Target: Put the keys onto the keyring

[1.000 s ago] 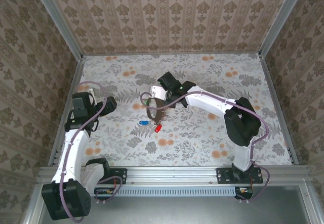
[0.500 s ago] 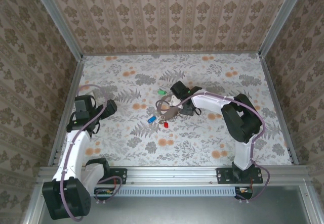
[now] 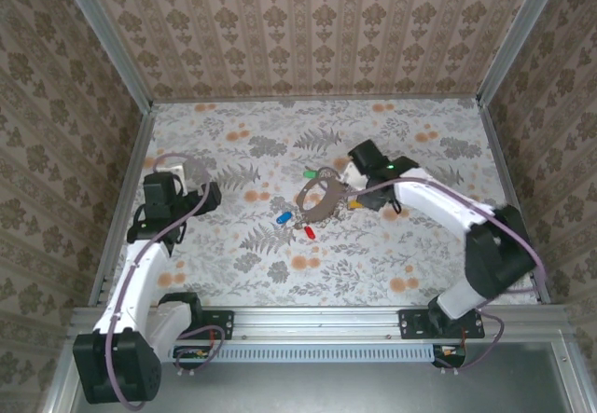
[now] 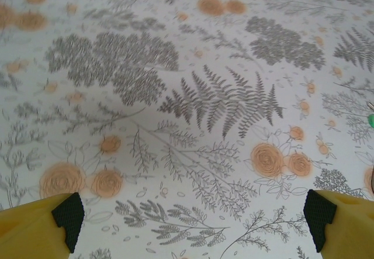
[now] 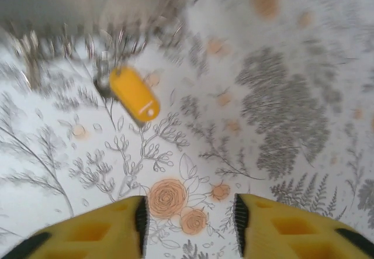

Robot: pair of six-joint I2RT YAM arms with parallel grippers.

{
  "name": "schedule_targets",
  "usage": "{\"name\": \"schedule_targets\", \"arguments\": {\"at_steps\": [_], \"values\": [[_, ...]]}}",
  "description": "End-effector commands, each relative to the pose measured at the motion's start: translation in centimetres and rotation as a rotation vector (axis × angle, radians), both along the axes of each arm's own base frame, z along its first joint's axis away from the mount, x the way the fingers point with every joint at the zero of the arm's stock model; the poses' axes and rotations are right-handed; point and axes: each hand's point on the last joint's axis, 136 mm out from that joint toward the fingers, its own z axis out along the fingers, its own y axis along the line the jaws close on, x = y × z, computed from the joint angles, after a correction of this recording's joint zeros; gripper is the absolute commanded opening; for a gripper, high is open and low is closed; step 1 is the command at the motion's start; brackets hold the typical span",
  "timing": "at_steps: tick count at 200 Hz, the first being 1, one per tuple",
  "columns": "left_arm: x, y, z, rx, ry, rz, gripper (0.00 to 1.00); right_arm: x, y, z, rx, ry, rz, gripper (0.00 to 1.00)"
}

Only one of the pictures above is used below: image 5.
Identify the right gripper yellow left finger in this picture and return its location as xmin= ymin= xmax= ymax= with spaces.
xmin=2 ymin=196 xmax=150 ymax=259

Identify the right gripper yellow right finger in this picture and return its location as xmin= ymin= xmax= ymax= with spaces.
xmin=233 ymin=193 xmax=374 ymax=259

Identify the yellow key tag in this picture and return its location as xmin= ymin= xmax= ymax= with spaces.
xmin=93 ymin=51 xmax=161 ymax=123

